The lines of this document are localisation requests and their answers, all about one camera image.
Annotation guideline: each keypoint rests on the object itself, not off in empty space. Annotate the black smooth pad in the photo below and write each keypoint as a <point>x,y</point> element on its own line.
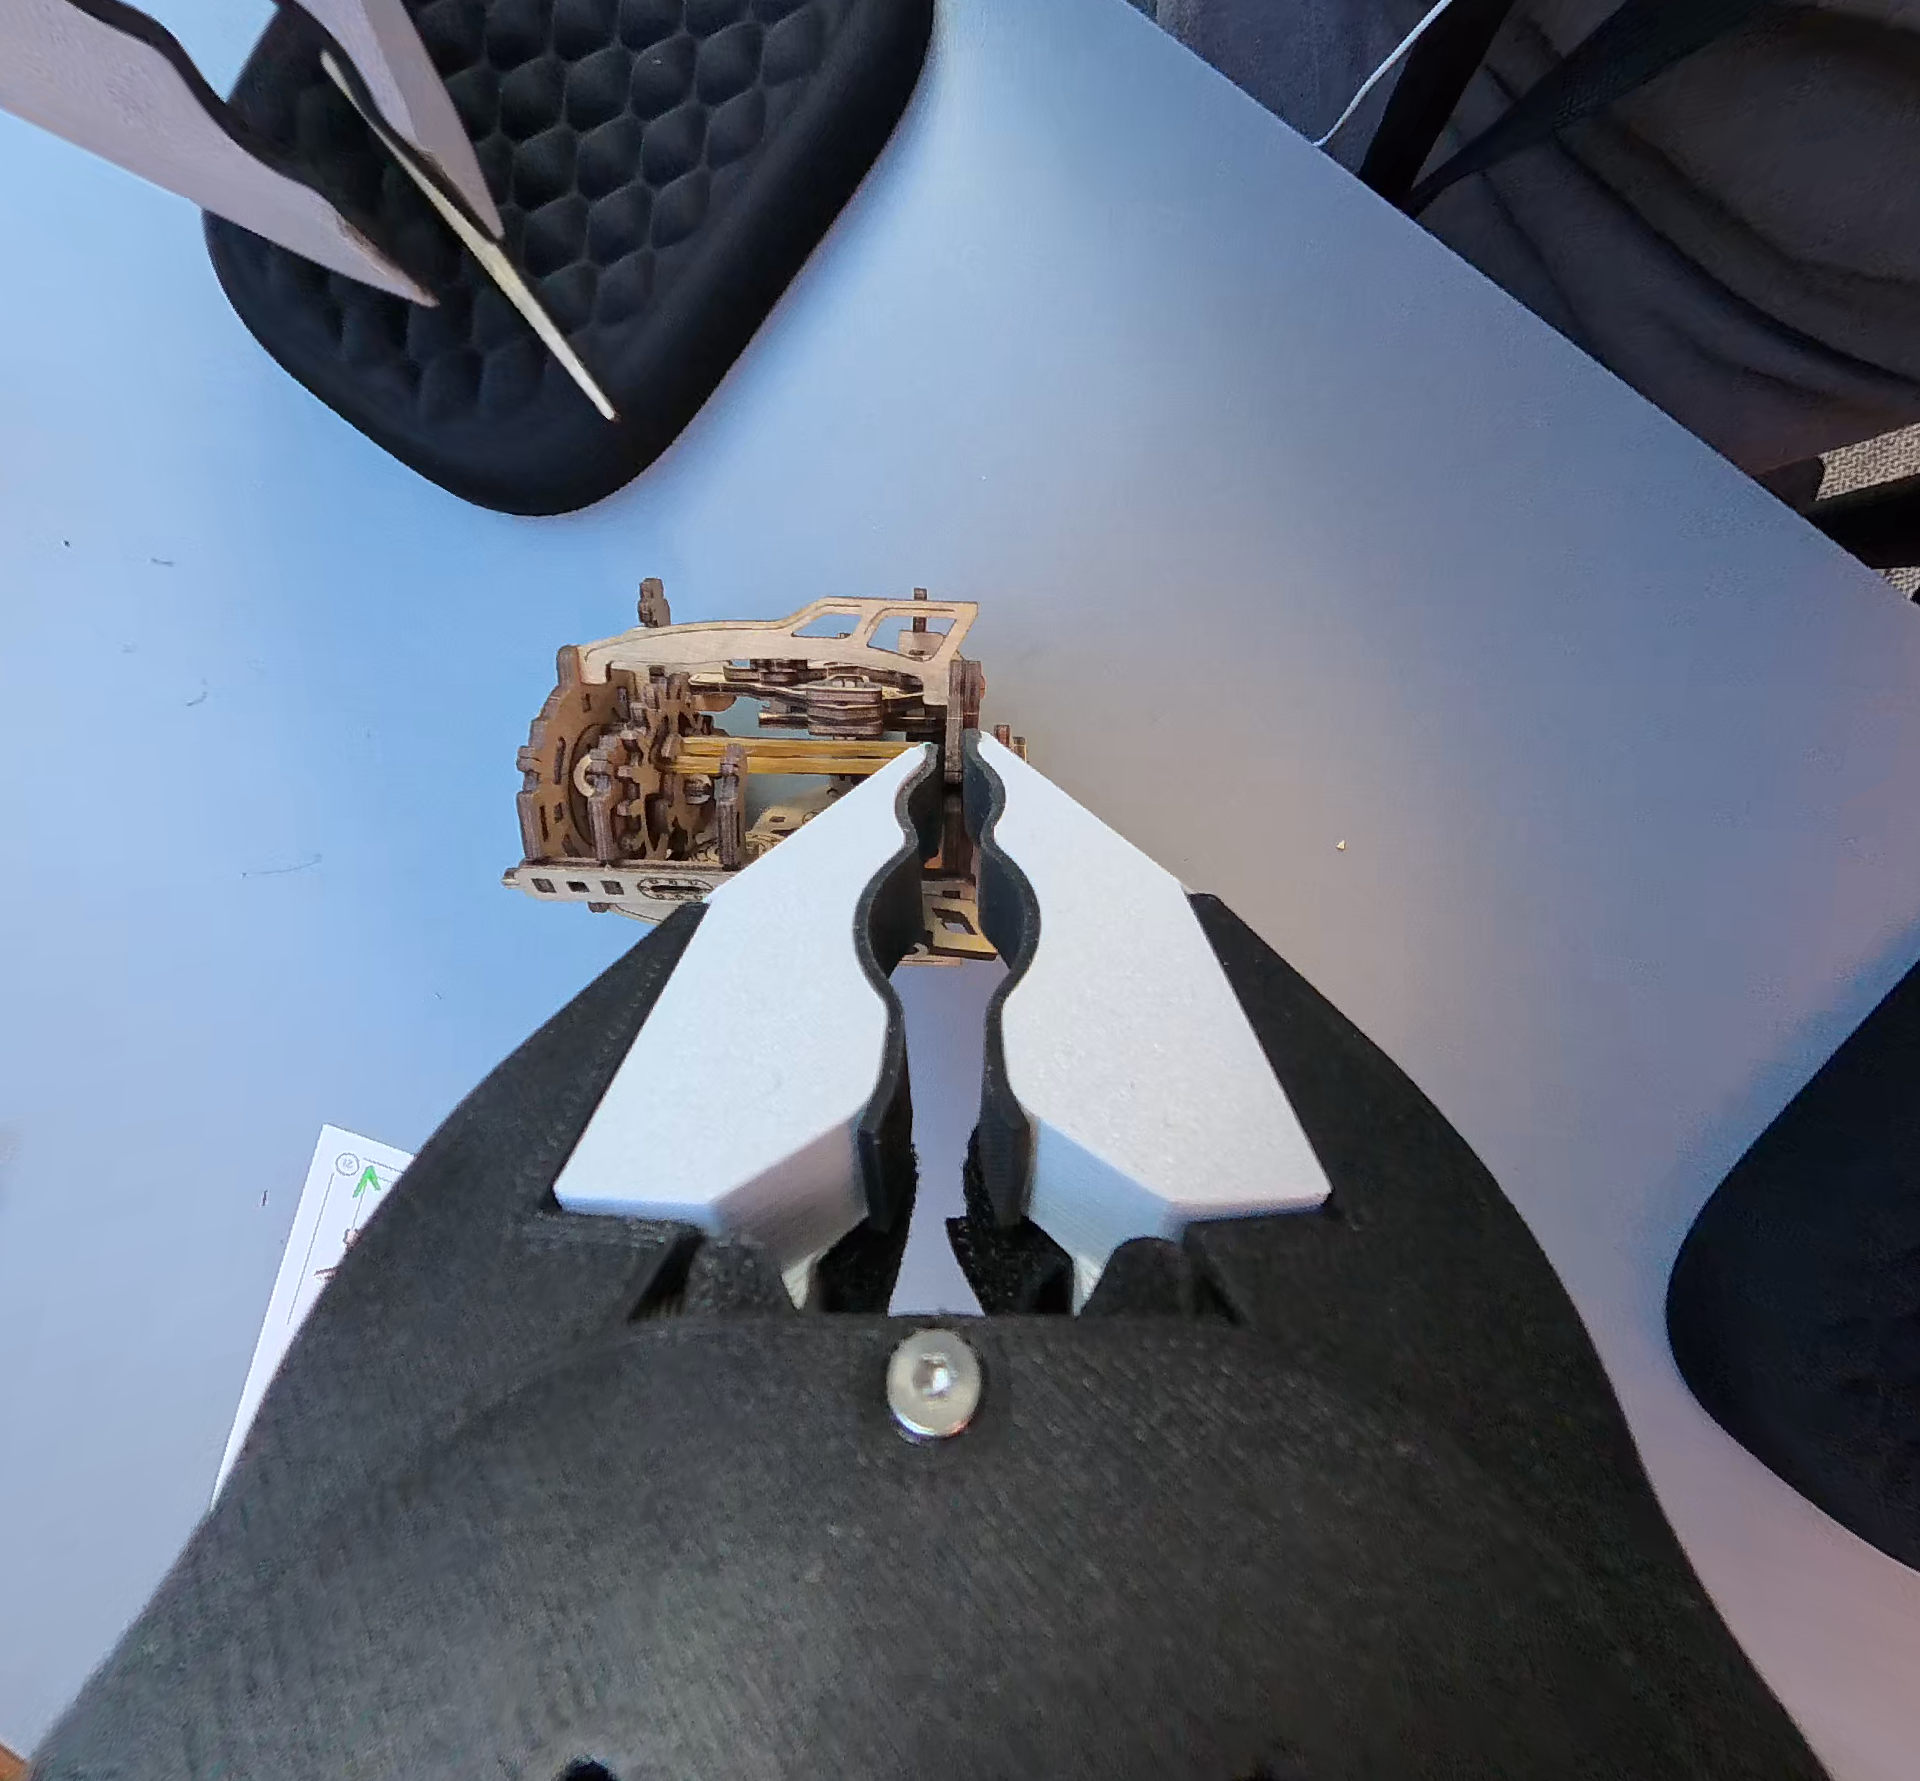
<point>1823,1287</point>

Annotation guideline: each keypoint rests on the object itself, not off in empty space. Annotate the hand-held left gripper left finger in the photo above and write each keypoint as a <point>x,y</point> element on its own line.
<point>749,1030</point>

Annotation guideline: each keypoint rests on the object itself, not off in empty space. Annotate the black honeycomb foam pad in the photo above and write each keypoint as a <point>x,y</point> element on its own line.
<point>675,161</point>

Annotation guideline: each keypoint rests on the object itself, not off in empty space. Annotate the thin wooden part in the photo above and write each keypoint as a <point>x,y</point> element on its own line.
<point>529,317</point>

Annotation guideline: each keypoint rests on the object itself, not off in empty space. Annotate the white instruction sheet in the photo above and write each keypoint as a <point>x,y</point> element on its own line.
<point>309,1270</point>

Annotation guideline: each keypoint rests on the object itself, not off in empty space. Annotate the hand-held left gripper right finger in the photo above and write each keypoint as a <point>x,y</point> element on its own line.
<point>1141,1047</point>

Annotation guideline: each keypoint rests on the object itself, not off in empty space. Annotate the person's grey clothing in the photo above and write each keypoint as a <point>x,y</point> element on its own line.
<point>1682,222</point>

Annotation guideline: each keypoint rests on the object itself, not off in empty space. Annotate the wooden model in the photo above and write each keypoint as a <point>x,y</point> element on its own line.
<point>675,762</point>

